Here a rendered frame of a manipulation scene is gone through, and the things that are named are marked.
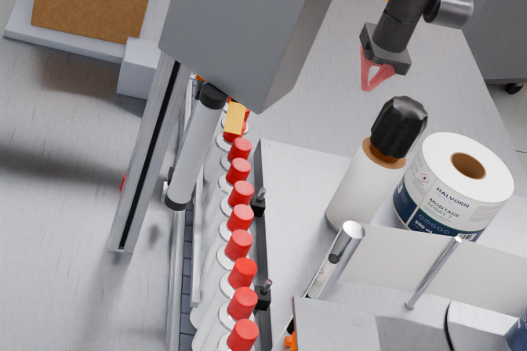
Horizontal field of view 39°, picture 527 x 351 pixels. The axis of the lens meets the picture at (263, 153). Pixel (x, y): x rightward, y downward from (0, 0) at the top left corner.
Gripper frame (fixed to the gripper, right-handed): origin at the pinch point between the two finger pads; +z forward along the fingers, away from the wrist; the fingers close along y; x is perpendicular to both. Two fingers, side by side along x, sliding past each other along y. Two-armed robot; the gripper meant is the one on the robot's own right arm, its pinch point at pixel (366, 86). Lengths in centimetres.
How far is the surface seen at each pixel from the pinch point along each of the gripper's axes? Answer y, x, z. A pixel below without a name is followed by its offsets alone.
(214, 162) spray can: -4.9, 21.9, 18.7
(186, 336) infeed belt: -32, 24, 31
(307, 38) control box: -22.1, 19.8, -19.4
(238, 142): -8.2, 19.9, 10.6
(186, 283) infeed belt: -22.0, 23.7, 31.0
